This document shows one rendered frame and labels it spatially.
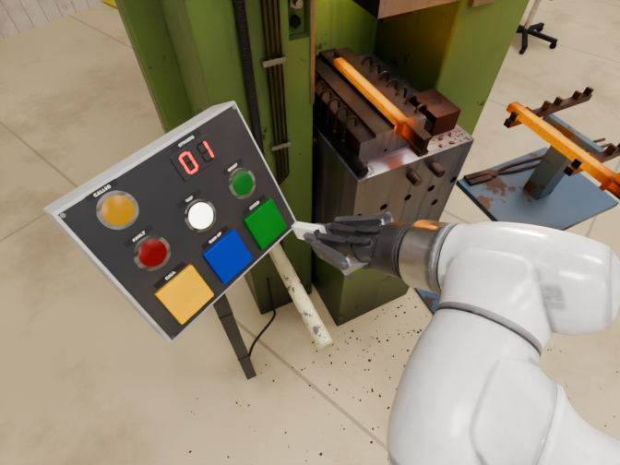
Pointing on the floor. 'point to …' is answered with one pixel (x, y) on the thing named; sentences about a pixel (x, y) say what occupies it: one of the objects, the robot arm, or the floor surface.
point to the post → (233, 335)
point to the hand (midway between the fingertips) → (310, 232)
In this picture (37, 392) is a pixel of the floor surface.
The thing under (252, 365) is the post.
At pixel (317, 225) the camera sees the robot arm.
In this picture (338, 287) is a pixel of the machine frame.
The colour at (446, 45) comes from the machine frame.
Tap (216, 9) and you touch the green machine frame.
